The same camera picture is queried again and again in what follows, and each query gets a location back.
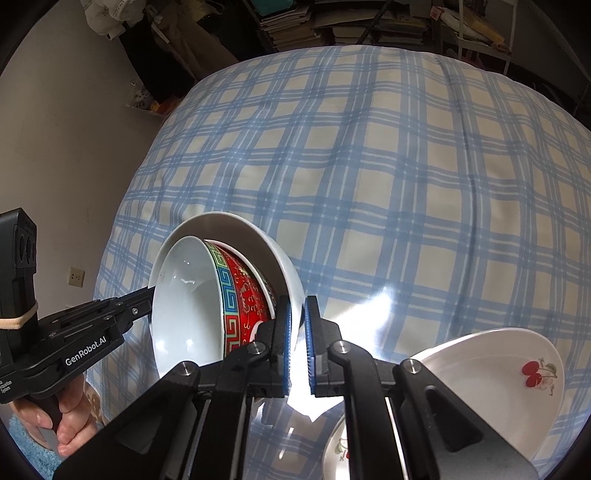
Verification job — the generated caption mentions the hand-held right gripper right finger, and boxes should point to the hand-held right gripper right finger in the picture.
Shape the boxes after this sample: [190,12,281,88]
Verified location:
[305,298,539,480]

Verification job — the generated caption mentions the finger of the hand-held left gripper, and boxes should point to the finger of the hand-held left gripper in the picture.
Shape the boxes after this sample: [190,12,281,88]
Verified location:
[104,286,155,330]

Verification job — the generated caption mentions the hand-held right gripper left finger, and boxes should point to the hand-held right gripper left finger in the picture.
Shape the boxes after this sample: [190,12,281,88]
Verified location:
[53,298,293,480]

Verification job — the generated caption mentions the red patterned bowl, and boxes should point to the red patterned bowl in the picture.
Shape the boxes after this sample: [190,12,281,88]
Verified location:
[150,235,278,379]

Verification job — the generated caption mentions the red bowl with inner print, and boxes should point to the red bowl with inner print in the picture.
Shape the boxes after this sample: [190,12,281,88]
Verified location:
[203,237,280,324]

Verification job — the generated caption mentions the plain white bowl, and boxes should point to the plain white bowl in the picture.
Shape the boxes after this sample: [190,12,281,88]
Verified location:
[148,211,305,384]

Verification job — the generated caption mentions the small cherry print plate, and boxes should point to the small cherry print plate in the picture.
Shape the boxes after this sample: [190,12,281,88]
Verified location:
[323,327,565,480]

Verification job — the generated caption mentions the person's left hand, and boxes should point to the person's left hand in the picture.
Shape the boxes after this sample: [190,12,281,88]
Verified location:
[14,375,100,457]

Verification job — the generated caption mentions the blue fluffy cloth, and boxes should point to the blue fluffy cloth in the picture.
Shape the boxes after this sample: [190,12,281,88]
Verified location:
[0,406,63,480]

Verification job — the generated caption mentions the blue plaid cloth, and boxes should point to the blue plaid cloth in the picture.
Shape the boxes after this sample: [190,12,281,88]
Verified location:
[95,45,591,480]

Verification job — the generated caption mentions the clear plastic bag with items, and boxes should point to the clear plastic bag with items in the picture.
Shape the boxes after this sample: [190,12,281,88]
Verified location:
[126,78,181,116]

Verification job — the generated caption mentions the dark hanging clothes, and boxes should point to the dark hanging clothes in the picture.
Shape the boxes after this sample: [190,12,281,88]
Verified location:
[117,18,199,109]

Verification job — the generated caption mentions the beige trousers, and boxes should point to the beige trousers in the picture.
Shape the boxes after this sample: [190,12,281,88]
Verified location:
[173,16,241,81]

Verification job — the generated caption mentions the white puffer jacket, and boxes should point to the white puffer jacket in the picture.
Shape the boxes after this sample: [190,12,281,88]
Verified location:
[79,0,148,38]

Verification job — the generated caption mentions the stack of books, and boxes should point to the stack of books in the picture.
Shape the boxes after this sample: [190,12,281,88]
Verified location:
[256,0,428,52]

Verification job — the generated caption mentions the green pole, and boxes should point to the green pole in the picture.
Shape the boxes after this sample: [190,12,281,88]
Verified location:
[358,0,386,47]

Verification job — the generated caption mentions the white trolley cart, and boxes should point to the white trolley cart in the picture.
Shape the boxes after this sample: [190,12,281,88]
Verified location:
[427,0,513,77]

